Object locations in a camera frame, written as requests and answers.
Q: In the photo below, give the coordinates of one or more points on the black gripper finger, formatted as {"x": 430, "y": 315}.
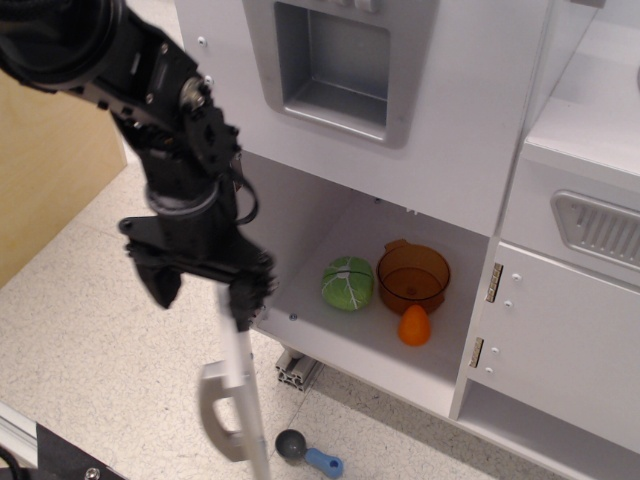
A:
{"x": 246, "y": 299}
{"x": 161, "y": 281}

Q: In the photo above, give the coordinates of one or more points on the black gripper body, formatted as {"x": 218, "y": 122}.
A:
{"x": 203, "y": 240}

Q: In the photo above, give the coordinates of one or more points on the white low fridge door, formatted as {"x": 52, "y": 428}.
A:
{"x": 240, "y": 381}

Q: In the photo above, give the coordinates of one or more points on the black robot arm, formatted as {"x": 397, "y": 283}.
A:
{"x": 103, "y": 53}

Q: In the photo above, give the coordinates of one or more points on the aluminium extrusion foot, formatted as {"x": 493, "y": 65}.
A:
{"x": 297, "y": 371}

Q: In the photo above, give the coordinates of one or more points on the green toy cabbage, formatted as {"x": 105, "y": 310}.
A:
{"x": 348, "y": 283}

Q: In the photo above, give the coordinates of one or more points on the grey blue toy scoop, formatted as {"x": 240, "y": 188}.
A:
{"x": 291, "y": 445}

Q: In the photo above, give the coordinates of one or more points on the orange translucent toy pot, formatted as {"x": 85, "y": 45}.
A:
{"x": 412, "y": 274}

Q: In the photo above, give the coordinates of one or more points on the light wooden board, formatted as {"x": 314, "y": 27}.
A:
{"x": 57, "y": 154}

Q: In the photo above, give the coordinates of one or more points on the orange toy carrot piece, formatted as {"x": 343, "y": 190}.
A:
{"x": 414, "y": 328}

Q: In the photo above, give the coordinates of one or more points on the grey ice dispenser recess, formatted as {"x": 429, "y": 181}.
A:
{"x": 354, "y": 66}

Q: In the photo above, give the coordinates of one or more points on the white toy kitchen cabinet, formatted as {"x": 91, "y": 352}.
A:
{"x": 518, "y": 100}

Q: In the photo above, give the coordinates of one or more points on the lower brass oven hinge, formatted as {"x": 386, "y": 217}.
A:
{"x": 476, "y": 352}

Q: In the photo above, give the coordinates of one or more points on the brass oven hinge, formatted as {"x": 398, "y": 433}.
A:
{"x": 476, "y": 352}
{"x": 494, "y": 282}

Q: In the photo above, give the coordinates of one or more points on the upper brass oven hinge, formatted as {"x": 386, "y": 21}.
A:
{"x": 494, "y": 282}

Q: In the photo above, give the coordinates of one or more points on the white oven cabinet door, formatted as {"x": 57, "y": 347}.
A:
{"x": 565, "y": 343}

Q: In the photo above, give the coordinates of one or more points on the grey vent grille panel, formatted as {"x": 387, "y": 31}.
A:
{"x": 594, "y": 227}

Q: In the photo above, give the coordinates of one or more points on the grey fridge door handle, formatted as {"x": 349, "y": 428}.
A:
{"x": 211, "y": 391}

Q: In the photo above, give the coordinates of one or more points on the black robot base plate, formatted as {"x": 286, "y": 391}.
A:
{"x": 57, "y": 459}

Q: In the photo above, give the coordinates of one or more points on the aluminium frame rail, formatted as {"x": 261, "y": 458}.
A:
{"x": 19, "y": 436}

